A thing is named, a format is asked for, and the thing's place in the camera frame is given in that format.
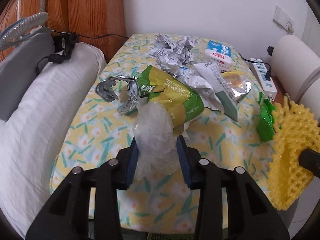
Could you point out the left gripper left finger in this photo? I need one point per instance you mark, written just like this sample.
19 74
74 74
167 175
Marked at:
132 155

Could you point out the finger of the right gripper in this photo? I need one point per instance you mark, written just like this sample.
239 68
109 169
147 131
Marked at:
310 160

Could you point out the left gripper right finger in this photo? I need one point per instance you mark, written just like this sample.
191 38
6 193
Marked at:
183 152

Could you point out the clear plastic bag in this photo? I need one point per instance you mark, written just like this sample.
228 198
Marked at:
153 131

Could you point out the yellow foam fruit net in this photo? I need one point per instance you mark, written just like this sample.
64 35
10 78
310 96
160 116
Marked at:
296 129

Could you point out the small green wrapper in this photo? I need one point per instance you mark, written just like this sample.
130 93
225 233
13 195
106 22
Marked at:
265 124

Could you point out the green yellow snack bag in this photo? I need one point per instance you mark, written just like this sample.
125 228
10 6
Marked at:
182 103

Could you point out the white green snack packet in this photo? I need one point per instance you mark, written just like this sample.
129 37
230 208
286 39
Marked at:
215 92

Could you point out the grey foil wrapper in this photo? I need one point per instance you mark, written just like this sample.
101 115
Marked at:
124 89

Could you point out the yellow silver snack wrapper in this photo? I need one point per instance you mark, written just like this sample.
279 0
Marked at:
239 83

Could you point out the patterned white paper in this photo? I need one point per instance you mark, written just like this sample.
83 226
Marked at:
172 55

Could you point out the blue white milk carton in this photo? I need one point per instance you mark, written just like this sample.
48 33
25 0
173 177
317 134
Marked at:
218 53

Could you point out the white cylindrical appliance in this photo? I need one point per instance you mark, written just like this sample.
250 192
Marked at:
296 67

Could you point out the white pillow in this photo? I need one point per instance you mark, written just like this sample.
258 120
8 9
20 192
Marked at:
33 135

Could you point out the white power strip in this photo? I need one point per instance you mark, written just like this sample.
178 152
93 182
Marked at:
260 70

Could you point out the black power adapter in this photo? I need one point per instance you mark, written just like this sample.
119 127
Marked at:
66 42

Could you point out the grey padded device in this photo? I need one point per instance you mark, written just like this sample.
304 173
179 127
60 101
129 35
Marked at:
18 70

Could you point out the wooden headboard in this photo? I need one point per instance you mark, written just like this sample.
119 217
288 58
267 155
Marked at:
100 23

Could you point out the white wall switch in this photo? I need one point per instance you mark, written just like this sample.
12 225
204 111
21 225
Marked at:
281 18

